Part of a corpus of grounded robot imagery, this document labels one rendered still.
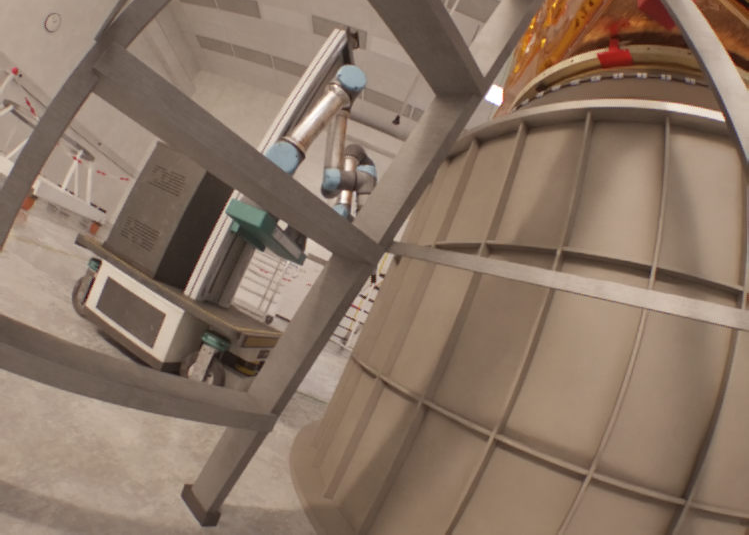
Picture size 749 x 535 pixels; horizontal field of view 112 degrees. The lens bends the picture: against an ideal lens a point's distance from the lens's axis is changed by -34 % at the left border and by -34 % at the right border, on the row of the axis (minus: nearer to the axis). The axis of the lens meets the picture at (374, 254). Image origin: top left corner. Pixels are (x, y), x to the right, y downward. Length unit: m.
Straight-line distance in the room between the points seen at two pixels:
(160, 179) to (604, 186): 1.54
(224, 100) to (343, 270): 10.70
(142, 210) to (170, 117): 1.31
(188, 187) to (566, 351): 1.39
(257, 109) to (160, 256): 9.35
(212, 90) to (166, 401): 11.18
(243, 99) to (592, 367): 10.75
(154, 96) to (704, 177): 0.92
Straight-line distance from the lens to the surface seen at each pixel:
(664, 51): 1.51
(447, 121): 0.61
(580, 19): 1.70
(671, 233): 0.81
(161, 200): 1.63
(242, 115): 10.73
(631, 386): 0.72
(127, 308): 1.51
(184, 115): 0.38
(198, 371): 1.41
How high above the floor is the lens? 0.49
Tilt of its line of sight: 11 degrees up
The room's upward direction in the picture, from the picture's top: 24 degrees clockwise
